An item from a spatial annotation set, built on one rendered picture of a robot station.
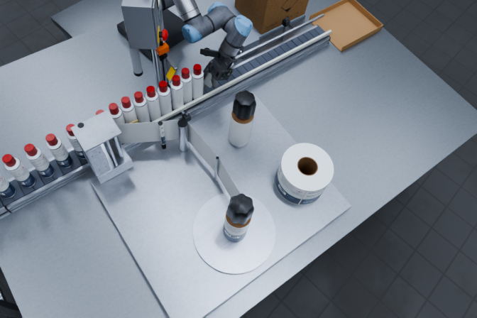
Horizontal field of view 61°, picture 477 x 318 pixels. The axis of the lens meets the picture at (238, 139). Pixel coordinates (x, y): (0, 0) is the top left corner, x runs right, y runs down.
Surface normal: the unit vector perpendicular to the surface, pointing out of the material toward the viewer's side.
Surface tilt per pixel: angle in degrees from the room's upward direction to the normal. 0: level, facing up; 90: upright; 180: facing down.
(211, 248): 0
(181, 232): 0
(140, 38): 90
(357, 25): 0
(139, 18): 90
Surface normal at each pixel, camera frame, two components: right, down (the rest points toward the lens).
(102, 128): 0.09, -0.50
